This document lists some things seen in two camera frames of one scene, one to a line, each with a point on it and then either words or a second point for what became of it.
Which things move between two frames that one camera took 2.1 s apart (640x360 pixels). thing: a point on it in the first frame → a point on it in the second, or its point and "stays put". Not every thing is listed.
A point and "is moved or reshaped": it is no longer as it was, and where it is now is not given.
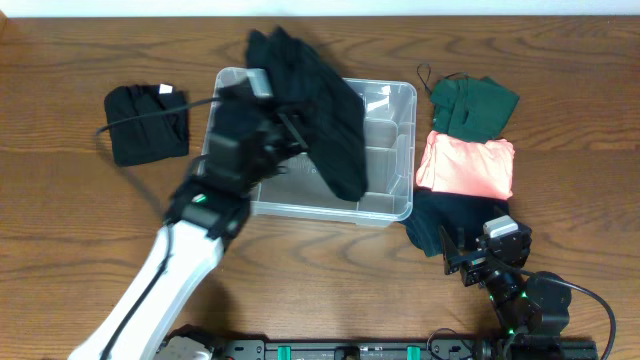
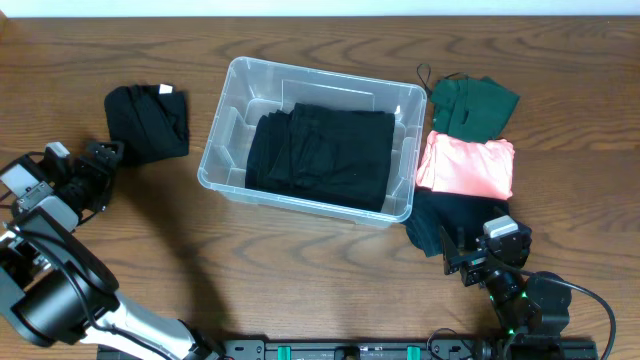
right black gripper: (475, 266) stays put
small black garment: (154, 137) stays put
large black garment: (327, 110) is moved or reshaped
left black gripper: (279, 126) → (100, 163)
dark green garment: (477, 109) stays put
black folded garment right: (461, 215) stays put
